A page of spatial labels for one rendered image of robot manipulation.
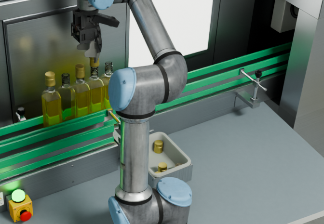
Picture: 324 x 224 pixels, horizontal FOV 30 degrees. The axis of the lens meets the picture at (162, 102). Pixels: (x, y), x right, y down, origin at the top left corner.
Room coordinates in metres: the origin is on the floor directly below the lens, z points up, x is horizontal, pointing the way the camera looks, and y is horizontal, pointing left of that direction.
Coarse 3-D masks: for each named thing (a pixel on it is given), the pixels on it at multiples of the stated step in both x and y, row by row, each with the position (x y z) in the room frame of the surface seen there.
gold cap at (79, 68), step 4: (80, 64) 1.86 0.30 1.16; (76, 68) 1.83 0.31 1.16; (80, 68) 1.83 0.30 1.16; (84, 68) 1.84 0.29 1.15; (76, 72) 1.83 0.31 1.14; (80, 72) 1.83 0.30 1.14; (84, 72) 1.84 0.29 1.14; (76, 76) 1.83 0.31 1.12; (80, 76) 1.83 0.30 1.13; (84, 76) 1.84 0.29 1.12
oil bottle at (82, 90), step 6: (72, 84) 1.84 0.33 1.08; (78, 84) 1.83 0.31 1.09; (84, 84) 1.84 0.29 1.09; (78, 90) 1.81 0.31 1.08; (84, 90) 1.83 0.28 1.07; (78, 96) 1.81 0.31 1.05; (84, 96) 1.82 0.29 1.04; (78, 102) 1.81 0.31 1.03; (84, 102) 1.82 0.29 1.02; (78, 108) 1.81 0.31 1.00; (84, 108) 1.82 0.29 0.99; (90, 108) 1.84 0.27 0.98; (78, 114) 1.81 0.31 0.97; (84, 114) 1.82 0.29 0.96
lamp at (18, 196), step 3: (15, 192) 1.50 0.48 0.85; (18, 192) 1.50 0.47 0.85; (21, 192) 1.50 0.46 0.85; (12, 195) 1.49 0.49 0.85; (15, 195) 1.49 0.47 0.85; (18, 195) 1.49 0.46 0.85; (21, 195) 1.49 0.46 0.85; (24, 195) 1.50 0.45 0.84; (12, 198) 1.49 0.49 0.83; (15, 198) 1.48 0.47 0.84; (18, 198) 1.48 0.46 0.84; (21, 198) 1.48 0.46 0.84; (24, 198) 1.49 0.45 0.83; (15, 201) 1.48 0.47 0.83; (18, 201) 1.48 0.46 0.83; (21, 201) 1.48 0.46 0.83
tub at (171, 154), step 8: (152, 136) 1.88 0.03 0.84; (160, 136) 1.89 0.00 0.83; (152, 144) 1.88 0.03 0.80; (168, 144) 1.85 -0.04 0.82; (152, 152) 1.86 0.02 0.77; (168, 152) 1.85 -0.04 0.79; (176, 152) 1.81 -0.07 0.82; (152, 160) 1.81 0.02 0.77; (160, 160) 1.81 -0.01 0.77; (168, 160) 1.82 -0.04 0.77; (176, 160) 1.80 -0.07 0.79; (184, 160) 1.76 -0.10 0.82; (152, 168) 1.77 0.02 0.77; (168, 168) 1.77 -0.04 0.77; (176, 168) 1.69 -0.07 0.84; (160, 176) 1.65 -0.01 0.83
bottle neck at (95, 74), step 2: (90, 68) 1.88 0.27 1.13; (92, 68) 1.87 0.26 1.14; (94, 68) 1.87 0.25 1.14; (96, 68) 1.87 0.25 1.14; (92, 70) 1.87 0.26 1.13; (94, 70) 1.87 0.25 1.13; (96, 70) 1.87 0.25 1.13; (92, 72) 1.87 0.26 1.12; (94, 72) 1.86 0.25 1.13; (96, 72) 1.87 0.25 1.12; (92, 74) 1.87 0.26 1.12; (94, 74) 1.87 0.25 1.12; (96, 74) 1.87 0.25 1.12; (92, 76) 1.87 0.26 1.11; (94, 76) 1.86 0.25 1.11; (96, 76) 1.87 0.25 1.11; (92, 78) 1.87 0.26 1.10; (94, 78) 1.86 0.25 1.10; (96, 78) 1.87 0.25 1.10
